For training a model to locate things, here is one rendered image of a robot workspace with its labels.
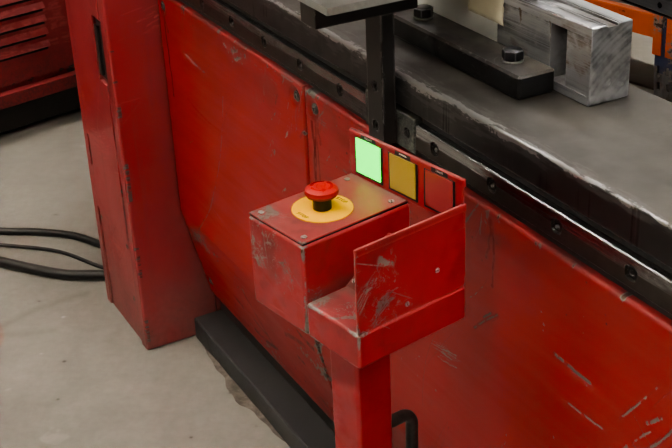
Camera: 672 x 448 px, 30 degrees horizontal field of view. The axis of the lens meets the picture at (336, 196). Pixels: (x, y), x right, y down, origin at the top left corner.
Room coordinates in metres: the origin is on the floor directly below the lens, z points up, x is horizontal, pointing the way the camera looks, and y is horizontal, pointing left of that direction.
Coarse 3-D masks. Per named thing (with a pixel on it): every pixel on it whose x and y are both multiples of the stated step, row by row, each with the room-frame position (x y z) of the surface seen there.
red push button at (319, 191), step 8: (312, 184) 1.30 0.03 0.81; (320, 184) 1.30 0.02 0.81; (328, 184) 1.30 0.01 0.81; (304, 192) 1.29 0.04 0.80; (312, 192) 1.28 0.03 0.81; (320, 192) 1.28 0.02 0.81; (328, 192) 1.28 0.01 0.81; (336, 192) 1.29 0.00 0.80; (312, 200) 1.28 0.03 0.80; (320, 200) 1.28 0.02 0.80; (328, 200) 1.28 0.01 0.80; (320, 208) 1.29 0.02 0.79; (328, 208) 1.29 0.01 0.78
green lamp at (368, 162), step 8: (360, 144) 1.37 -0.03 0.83; (368, 144) 1.36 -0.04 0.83; (360, 152) 1.37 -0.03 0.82; (368, 152) 1.36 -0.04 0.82; (376, 152) 1.34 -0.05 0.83; (360, 160) 1.37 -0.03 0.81; (368, 160) 1.36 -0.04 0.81; (376, 160) 1.35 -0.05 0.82; (360, 168) 1.37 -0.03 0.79; (368, 168) 1.36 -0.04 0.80; (376, 168) 1.35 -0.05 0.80; (368, 176) 1.36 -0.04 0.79; (376, 176) 1.35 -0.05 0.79
